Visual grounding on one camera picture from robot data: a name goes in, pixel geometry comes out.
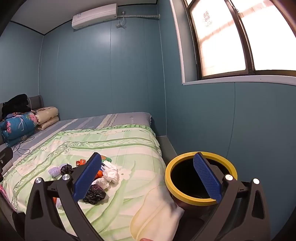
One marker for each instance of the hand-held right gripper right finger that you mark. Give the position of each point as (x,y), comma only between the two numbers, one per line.
(207,177)

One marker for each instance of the cream cloth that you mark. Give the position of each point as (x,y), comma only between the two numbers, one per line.
(157,213)

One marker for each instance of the black clothes pile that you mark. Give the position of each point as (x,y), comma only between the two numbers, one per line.
(16,104)

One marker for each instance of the white foam fruit net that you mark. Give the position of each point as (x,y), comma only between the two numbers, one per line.
(55,172)

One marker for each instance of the large black plastic bag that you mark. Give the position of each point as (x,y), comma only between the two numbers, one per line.
(94,195)

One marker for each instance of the green packet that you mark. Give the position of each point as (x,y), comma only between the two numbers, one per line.
(106,159)

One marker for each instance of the white plastic bag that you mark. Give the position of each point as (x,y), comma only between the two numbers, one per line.
(110,173)

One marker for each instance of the yellow rimmed trash bin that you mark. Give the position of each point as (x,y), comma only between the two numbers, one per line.
(167,177)

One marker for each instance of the grey padded headboard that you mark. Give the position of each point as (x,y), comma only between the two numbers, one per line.
(37,100)

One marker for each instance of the green floral blanket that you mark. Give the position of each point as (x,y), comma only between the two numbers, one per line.
(129,148)

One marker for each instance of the brown framed window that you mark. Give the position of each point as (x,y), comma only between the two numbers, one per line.
(222,46)

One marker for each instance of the white air conditioner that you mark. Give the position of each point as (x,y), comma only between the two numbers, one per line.
(94,15)

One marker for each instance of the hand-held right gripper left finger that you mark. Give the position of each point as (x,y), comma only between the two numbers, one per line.
(87,176)

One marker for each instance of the orange snack wrapper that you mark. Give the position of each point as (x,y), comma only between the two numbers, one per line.
(81,162)

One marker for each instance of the small orange wrapper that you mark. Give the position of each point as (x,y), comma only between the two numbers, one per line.
(99,174)

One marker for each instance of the small black plastic bag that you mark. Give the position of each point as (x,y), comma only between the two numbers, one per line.
(67,169)

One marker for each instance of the paper cutout window decal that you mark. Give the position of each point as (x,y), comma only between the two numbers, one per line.
(207,18)

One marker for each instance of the blue floral folded quilt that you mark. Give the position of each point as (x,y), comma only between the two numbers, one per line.
(16,127)

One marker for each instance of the air conditioner pipe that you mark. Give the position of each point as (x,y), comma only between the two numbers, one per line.
(141,16)

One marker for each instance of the beige folded quilt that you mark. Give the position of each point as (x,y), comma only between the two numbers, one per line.
(47,115)

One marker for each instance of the bed with grey striped sheet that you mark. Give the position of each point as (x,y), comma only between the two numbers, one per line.
(76,122)

